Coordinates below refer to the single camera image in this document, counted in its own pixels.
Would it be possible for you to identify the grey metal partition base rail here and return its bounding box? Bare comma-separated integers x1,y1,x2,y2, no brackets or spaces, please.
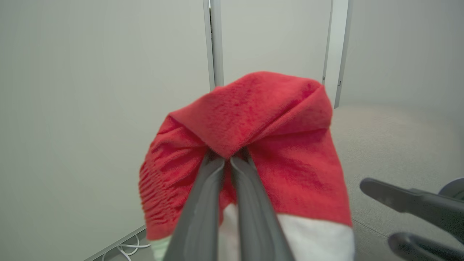
83,225,146,261

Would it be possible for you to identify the white partition panel edge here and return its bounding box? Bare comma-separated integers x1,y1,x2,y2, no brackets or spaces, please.
322,0,354,109

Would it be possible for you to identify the grey metal partition post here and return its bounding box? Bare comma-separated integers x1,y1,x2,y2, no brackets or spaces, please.
203,0,224,91

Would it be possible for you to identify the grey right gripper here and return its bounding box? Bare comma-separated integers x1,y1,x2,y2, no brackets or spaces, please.
360,177,464,261

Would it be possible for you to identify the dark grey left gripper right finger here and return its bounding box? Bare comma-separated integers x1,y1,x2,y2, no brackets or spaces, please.
230,149,295,261

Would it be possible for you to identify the white coiled cable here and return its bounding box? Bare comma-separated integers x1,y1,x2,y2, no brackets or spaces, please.
101,234,151,261

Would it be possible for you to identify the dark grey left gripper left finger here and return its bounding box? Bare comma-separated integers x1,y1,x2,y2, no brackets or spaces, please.
163,152,226,261

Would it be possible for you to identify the red and white garment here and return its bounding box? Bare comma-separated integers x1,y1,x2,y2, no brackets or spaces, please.
138,71,355,261

